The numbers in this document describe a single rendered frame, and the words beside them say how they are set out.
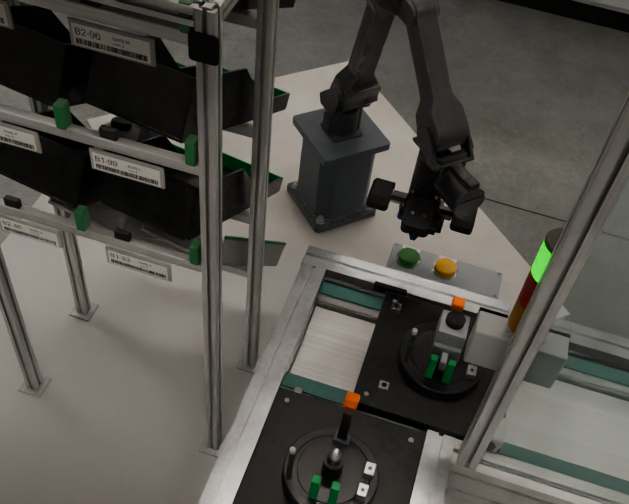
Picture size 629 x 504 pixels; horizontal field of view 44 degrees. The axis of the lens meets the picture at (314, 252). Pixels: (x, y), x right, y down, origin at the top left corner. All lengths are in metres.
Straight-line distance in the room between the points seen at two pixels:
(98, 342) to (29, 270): 0.22
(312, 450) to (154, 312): 0.46
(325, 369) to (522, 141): 2.21
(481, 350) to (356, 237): 0.63
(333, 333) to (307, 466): 0.31
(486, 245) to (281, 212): 0.44
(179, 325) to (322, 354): 0.28
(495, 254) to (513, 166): 1.62
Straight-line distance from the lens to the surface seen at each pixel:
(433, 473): 1.24
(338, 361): 1.36
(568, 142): 3.48
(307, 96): 1.96
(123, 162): 0.88
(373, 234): 1.63
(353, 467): 1.18
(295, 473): 1.16
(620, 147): 0.77
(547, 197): 3.18
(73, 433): 1.36
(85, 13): 0.79
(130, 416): 1.36
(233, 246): 1.15
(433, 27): 1.24
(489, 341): 1.04
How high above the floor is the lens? 2.03
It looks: 48 degrees down
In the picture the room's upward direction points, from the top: 8 degrees clockwise
